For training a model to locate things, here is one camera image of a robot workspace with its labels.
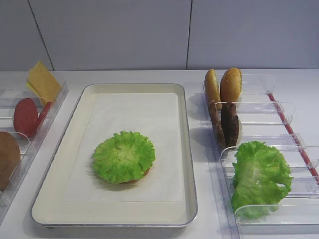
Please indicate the left burger bun half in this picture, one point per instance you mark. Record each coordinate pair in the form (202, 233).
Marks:
(212, 88)

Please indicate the brown bread slice left rack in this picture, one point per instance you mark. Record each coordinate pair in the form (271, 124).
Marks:
(9, 157)

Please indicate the right brown meat patty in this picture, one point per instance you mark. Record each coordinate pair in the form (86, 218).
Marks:
(230, 124)

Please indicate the right burger bun half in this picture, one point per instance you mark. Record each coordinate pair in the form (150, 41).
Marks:
(231, 85)

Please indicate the clear acrylic right food rack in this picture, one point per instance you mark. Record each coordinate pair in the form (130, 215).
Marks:
(262, 118)

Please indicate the green lettuce leaf in rack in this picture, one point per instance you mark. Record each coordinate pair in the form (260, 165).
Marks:
(262, 179)

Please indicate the yellow cheese slice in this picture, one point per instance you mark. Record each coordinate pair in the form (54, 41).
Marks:
(41, 82)

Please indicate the burger bun half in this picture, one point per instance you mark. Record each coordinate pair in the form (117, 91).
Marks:
(212, 88)
(231, 85)

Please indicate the cream metal baking tray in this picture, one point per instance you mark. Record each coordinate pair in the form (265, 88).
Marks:
(50, 210)

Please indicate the left brown meat patty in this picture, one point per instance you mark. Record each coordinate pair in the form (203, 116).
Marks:
(216, 123)

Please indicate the red tomato slice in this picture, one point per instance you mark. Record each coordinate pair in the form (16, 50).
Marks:
(25, 117)
(42, 115)

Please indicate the red tomato slice front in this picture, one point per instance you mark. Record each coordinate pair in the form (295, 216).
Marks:
(25, 117)

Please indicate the clear acrylic left food rack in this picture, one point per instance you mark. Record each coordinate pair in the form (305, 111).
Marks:
(13, 90)

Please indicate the green lettuce leaf on tray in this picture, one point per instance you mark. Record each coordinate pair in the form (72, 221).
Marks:
(126, 149)

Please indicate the white parchment paper sheet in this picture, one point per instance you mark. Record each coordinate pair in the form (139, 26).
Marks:
(155, 116)

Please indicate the clear acrylic food rack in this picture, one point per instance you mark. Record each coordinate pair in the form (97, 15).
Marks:
(262, 118)
(13, 90)

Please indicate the brown meat patty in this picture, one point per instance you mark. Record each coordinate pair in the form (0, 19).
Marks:
(230, 124)
(216, 123)

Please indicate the red tomato slice behind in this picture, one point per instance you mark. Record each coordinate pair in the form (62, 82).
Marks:
(42, 115)

